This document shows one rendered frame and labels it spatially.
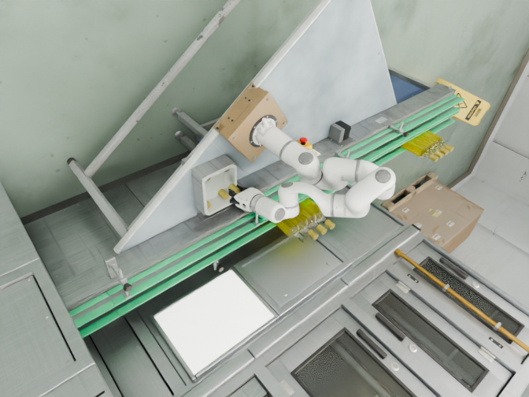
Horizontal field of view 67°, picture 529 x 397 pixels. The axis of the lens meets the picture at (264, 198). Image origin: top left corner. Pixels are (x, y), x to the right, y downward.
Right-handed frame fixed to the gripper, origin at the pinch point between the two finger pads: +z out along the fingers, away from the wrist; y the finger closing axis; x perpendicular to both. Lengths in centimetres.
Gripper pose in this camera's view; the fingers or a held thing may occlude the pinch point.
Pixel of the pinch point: (235, 191)
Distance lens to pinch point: 167.4
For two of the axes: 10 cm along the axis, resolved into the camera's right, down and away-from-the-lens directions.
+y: 7.7, -4.2, 4.8
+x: -1.5, -8.5, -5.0
